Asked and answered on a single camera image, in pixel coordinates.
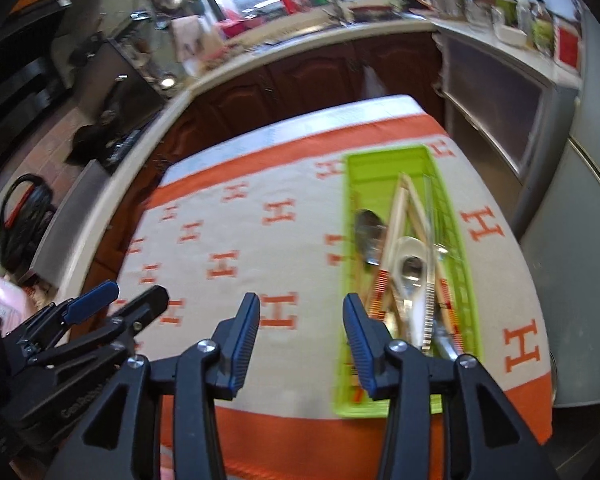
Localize white patterned table cover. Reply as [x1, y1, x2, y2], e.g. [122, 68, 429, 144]
[157, 92, 426, 186]

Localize dark wooden base cabinets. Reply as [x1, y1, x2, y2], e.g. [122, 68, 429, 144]
[95, 35, 446, 271]

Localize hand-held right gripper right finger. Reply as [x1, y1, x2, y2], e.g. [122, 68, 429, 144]
[341, 293, 561, 480]

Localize pink bag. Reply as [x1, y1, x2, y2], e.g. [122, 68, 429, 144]
[0, 275, 26, 331]

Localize steel chopstick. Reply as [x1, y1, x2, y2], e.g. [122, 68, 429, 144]
[421, 175, 443, 353]

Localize grey refrigerator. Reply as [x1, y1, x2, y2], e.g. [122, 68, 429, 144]
[517, 10, 600, 406]

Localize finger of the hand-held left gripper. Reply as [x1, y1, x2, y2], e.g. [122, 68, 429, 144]
[24, 284, 171, 372]
[9, 280, 122, 362]

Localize white bowl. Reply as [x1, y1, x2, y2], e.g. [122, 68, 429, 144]
[495, 25, 528, 48]

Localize green label bottle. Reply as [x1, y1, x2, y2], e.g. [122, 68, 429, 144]
[532, 10, 556, 53]

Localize black range hood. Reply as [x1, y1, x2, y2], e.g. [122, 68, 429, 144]
[0, 0, 76, 171]

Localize hanging plastic bag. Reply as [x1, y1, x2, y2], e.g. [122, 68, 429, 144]
[362, 62, 388, 98]

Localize black wok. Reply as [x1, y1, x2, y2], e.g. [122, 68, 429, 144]
[72, 122, 111, 161]

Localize orange beige patterned blanket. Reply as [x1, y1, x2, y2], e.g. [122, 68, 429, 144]
[115, 110, 553, 480]

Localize red label jar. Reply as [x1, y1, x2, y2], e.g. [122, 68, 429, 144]
[555, 22, 583, 68]

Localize green plastic utensil tray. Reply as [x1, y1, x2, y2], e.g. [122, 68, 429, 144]
[332, 144, 483, 418]

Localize dark glass splash guard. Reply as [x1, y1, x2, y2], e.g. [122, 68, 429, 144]
[105, 40, 171, 106]

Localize black bag red trim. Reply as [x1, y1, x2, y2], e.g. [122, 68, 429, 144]
[0, 174, 56, 273]

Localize steel kitchen cabinet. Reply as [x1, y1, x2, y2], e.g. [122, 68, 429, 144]
[437, 30, 581, 186]

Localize wooden chopstick red end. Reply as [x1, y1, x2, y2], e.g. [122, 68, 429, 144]
[404, 174, 431, 261]
[372, 172, 411, 321]

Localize white countertop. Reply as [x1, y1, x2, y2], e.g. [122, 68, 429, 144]
[62, 10, 581, 301]

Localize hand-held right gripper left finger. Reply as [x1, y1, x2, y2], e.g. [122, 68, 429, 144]
[45, 291, 262, 480]

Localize small steel spoon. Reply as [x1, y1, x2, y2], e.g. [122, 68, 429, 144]
[399, 255, 428, 351]

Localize ivory chopstick red end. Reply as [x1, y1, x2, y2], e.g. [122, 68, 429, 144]
[437, 270, 461, 351]

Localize black gas stove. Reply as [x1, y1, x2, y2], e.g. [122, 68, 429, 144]
[100, 130, 146, 171]

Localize steel splash panel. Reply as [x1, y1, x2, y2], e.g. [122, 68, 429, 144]
[17, 160, 108, 286]

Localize white ceramic spoon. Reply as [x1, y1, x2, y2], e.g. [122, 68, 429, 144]
[387, 236, 435, 341]

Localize large steel spoon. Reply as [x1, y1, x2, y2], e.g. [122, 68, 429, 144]
[354, 209, 396, 311]

